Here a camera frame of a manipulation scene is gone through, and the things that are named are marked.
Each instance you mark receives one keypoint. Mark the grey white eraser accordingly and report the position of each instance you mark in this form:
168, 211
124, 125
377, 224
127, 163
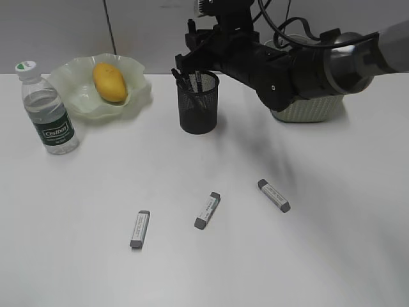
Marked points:
207, 211
279, 200
140, 228

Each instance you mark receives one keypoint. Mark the pale green wavy plate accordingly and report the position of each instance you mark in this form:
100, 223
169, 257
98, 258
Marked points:
74, 83

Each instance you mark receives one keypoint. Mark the clear plastic water bottle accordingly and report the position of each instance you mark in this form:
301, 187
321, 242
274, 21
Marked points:
46, 110

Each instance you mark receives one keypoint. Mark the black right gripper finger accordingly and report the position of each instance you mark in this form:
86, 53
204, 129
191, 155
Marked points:
196, 60
191, 27

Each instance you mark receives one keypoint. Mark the pale green woven basket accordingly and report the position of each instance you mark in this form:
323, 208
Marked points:
314, 102

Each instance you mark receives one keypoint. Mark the black mesh pen holder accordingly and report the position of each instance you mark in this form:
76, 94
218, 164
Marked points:
192, 120

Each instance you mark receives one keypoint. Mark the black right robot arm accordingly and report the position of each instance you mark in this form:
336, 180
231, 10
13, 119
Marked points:
333, 63

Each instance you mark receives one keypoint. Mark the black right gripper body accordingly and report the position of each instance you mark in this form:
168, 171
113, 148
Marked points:
234, 32

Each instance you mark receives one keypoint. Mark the yellow mango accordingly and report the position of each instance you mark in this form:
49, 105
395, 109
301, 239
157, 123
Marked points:
109, 83

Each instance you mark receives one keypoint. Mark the black marker pen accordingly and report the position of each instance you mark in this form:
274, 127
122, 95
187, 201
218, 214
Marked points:
199, 88
182, 83

